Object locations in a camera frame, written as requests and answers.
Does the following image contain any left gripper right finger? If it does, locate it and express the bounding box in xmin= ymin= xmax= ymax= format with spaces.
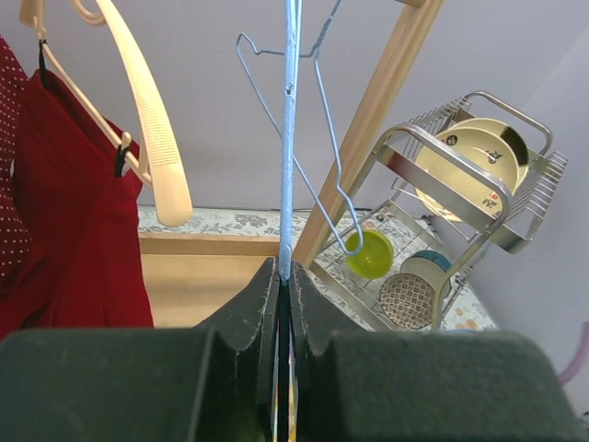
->
xmin=290 ymin=262 xmax=580 ymax=441

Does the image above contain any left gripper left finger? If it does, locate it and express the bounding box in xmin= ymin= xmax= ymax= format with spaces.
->
xmin=1 ymin=258 xmax=279 ymax=441

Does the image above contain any beige plastic hanger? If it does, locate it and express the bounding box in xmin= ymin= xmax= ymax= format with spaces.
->
xmin=19 ymin=1 xmax=192 ymax=227

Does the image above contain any red skirt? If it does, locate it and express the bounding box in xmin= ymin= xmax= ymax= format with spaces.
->
xmin=1 ymin=71 xmax=153 ymax=334

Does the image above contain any floral table mat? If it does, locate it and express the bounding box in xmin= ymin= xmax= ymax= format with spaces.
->
xmin=139 ymin=204 xmax=497 ymax=331

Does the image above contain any patterned brown bowl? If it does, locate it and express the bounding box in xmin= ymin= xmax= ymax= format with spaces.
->
xmin=378 ymin=273 xmax=435 ymax=330

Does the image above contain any wooden clothes rack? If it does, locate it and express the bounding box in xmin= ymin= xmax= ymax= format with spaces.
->
xmin=137 ymin=0 xmax=447 ymax=329

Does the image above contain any green bowl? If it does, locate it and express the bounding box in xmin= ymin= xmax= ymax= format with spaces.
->
xmin=346 ymin=229 xmax=394 ymax=280

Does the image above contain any teal white bowl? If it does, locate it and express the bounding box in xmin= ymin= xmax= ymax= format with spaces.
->
xmin=399 ymin=250 xmax=451 ymax=299

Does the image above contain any metal dish rack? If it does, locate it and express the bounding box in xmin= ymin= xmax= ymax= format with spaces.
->
xmin=308 ymin=90 xmax=568 ymax=330

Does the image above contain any red polka dot garment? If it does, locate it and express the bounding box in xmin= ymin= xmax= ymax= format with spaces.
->
xmin=1 ymin=37 xmax=31 ymax=292

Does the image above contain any cream plate front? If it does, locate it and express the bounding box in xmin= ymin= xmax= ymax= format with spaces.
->
xmin=415 ymin=127 xmax=521 ymax=215

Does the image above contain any cream plate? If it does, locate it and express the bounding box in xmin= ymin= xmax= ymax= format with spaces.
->
xmin=415 ymin=127 xmax=521 ymax=215
xmin=437 ymin=117 xmax=530 ymax=192

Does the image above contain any cream plate back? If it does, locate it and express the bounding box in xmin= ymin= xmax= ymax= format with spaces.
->
xmin=437 ymin=117 xmax=530 ymax=192

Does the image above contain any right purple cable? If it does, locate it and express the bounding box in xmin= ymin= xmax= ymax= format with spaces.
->
xmin=559 ymin=320 xmax=589 ymax=386

